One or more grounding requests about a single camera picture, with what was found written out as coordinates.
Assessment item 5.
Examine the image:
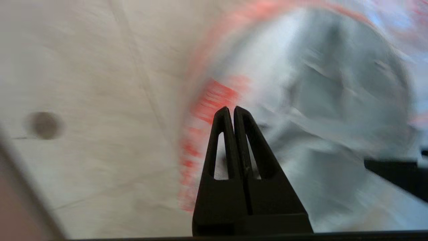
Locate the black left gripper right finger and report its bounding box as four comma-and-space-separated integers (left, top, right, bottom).
233, 106, 314, 235

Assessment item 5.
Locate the grey wall baseboard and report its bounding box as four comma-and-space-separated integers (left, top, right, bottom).
0, 131, 67, 241

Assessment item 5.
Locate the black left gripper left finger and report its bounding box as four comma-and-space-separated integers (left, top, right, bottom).
192, 106, 250, 237

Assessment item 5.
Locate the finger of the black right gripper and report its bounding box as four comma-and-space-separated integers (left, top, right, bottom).
364, 159, 428, 203

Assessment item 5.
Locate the round metal floor drain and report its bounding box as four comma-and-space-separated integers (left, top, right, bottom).
25, 111, 65, 140

